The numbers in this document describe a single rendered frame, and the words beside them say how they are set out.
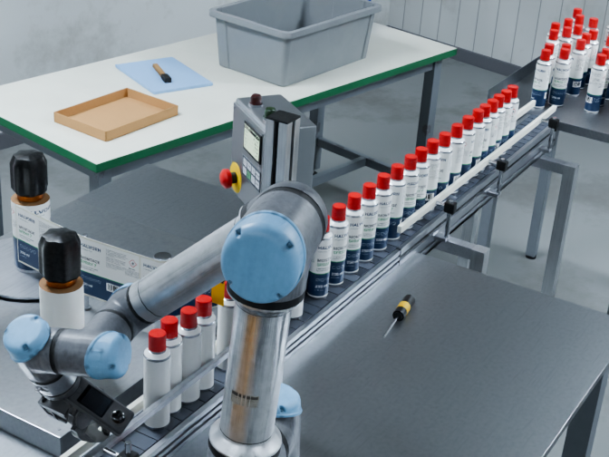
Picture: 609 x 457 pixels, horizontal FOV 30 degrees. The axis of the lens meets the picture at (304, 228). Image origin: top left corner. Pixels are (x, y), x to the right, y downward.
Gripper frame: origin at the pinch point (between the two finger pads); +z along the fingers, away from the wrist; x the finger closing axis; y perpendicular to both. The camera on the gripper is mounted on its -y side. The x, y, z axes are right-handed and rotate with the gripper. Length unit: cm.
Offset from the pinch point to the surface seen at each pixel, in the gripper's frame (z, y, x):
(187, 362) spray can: 7.3, -1.3, -21.8
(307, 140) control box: -26, -17, -57
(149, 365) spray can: -1.9, -0.3, -14.8
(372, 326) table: 48, -14, -63
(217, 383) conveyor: 21.0, -2.1, -25.3
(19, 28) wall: 157, 264, -199
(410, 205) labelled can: 58, -2, -105
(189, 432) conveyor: 16.3, -5.1, -12.0
